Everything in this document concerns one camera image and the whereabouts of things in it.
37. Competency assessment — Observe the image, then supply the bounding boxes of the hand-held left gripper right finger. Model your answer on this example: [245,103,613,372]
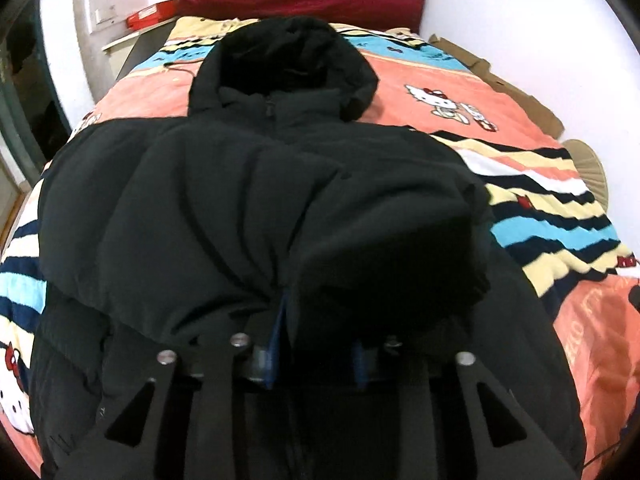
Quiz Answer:
[350,334,583,480]

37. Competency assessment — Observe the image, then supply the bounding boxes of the black hooded puffer jacket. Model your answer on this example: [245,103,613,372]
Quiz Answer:
[30,16,588,480]

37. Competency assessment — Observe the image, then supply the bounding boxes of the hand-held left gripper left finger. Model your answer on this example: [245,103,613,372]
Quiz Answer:
[52,292,291,480]

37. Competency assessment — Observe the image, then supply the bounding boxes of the tan woven hand fan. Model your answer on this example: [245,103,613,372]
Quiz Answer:
[562,139,610,211]

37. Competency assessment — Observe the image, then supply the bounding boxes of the red flat box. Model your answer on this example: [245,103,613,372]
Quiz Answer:
[126,1,179,29]

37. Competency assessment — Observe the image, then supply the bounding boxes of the brown cardboard sheet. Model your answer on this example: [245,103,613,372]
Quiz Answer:
[429,34,565,137]

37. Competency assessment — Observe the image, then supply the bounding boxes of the white bedside shelf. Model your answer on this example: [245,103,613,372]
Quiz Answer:
[102,27,173,81]

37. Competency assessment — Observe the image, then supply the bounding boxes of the dark green door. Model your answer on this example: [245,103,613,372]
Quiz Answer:
[0,10,71,148]

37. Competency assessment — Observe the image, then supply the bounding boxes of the striped cartoon cat blanket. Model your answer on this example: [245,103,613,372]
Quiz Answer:
[0,16,640,480]

